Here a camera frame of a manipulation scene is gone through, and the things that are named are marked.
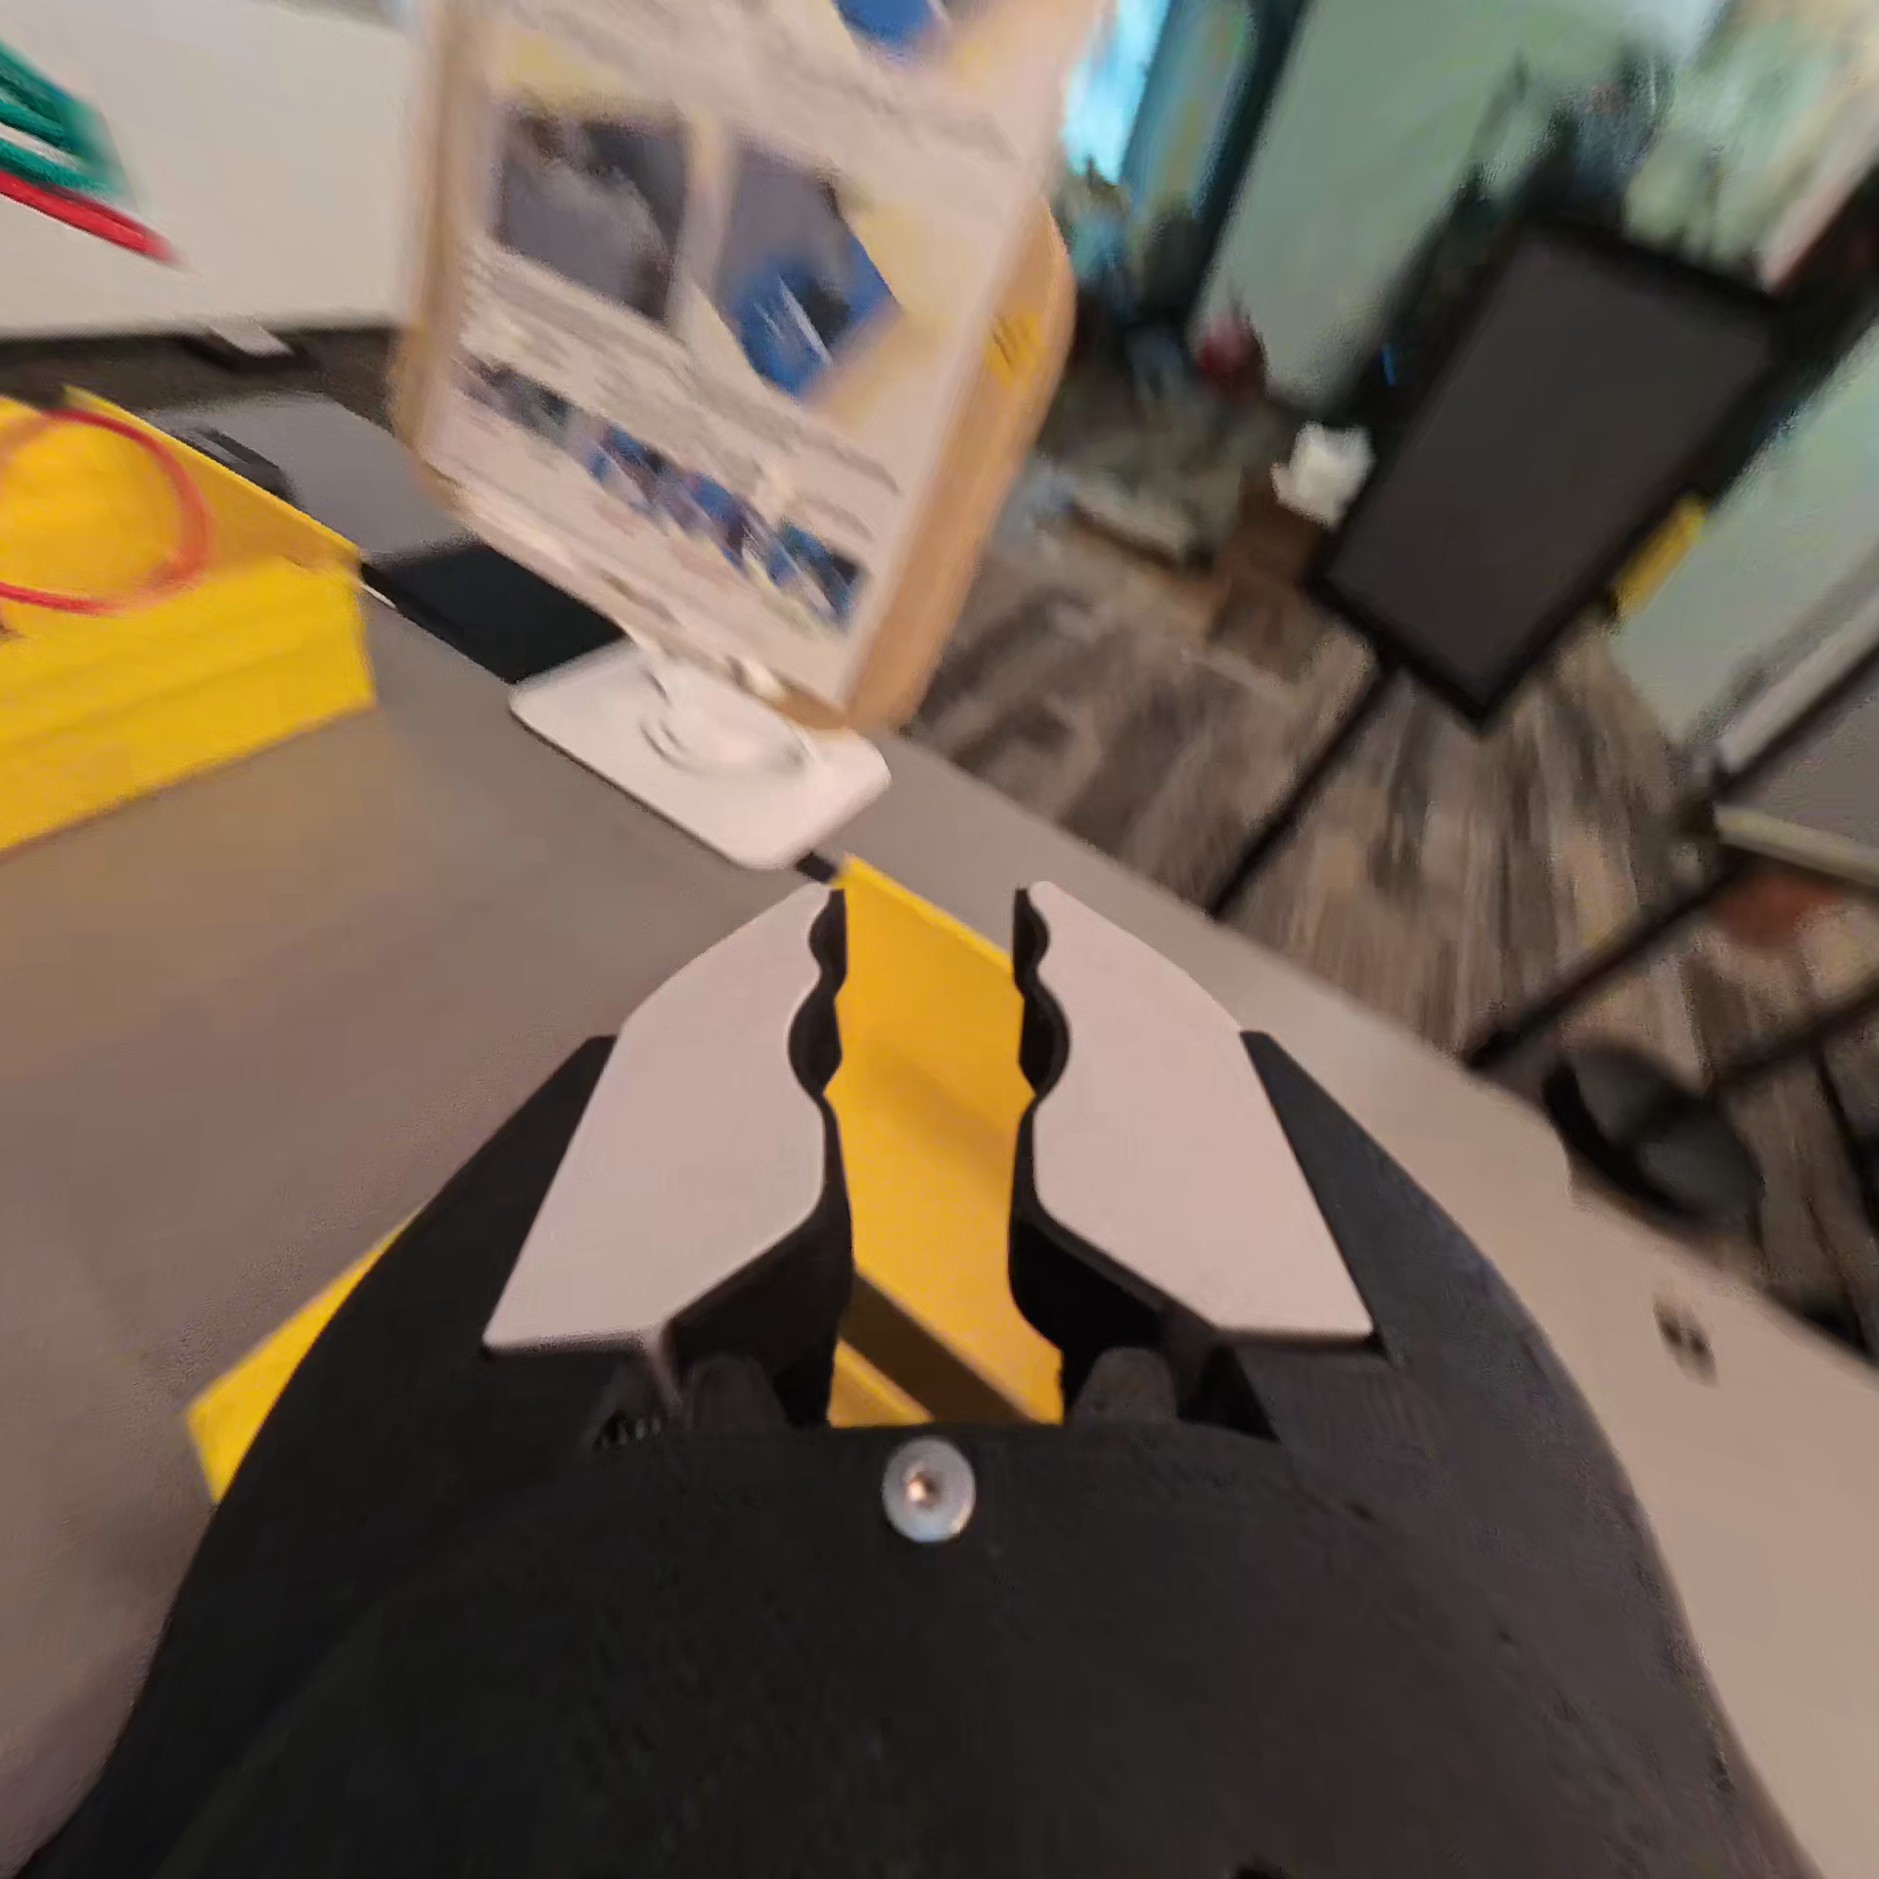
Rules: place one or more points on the yellow plastic bin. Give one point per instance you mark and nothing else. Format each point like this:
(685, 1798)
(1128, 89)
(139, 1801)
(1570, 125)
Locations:
(925, 1147)
(178, 689)

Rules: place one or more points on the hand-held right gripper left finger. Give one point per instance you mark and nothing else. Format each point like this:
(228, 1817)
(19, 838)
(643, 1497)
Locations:
(690, 1160)

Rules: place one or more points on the black framed sign stand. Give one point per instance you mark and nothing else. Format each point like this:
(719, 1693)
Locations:
(1542, 470)

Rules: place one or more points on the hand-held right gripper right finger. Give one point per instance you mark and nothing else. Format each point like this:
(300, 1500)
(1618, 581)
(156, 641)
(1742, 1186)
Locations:
(1189, 1160)

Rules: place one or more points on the printed instruction poster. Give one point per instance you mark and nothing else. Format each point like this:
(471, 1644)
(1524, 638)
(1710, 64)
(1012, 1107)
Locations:
(661, 367)

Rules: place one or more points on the black flat pad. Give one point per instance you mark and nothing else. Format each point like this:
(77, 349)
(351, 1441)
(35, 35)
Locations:
(483, 610)

